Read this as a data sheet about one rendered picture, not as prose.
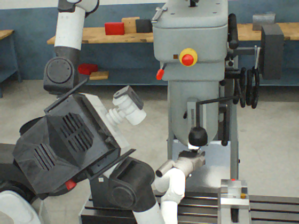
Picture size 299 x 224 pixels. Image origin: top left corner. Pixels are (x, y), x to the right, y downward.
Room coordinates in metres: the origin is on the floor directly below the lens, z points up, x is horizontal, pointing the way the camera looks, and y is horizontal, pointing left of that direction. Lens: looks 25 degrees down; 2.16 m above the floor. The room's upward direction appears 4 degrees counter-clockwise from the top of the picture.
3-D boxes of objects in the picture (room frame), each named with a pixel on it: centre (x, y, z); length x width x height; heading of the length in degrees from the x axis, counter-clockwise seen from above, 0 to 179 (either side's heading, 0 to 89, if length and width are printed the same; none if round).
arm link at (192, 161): (1.41, -0.14, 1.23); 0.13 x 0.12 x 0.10; 55
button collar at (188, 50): (1.26, -0.14, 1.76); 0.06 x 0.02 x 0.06; 78
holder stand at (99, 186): (1.59, 0.20, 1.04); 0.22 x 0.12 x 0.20; 85
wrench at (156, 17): (1.35, -0.05, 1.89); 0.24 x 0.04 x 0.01; 171
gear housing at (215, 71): (1.53, -0.20, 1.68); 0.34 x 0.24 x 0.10; 168
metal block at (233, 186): (1.45, -0.36, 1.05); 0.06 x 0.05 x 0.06; 79
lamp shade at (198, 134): (1.27, -0.17, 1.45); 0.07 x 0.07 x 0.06
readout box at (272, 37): (1.71, -0.58, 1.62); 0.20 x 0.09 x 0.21; 168
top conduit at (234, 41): (1.49, -0.34, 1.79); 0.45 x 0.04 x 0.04; 168
